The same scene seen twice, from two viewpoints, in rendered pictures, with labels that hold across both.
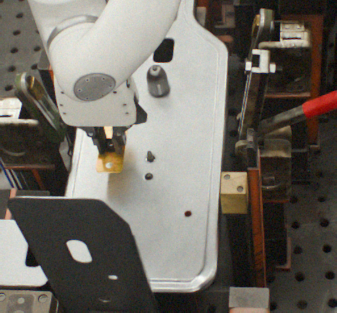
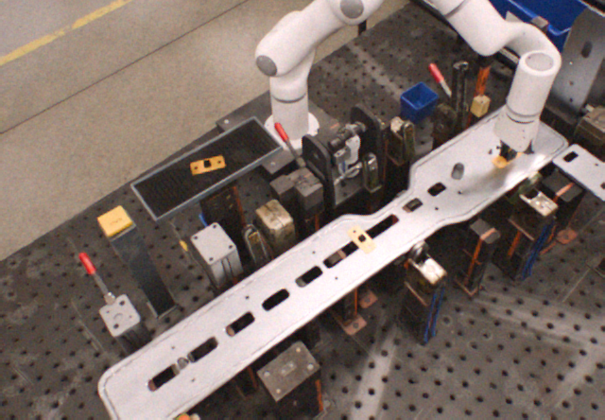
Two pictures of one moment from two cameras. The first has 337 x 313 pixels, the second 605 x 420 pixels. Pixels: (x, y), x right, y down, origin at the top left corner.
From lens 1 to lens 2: 1.86 m
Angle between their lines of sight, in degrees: 66
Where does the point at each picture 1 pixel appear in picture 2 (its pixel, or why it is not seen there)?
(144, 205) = not seen: hidden behind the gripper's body
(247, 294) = (538, 23)
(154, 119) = (473, 165)
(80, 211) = (592, 19)
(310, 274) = not seen: hidden behind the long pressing
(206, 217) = (491, 119)
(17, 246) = (576, 164)
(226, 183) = (484, 100)
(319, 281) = not seen: hidden behind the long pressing
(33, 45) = (438, 387)
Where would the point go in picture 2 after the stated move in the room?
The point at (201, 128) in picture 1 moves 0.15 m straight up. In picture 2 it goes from (458, 147) to (467, 111)
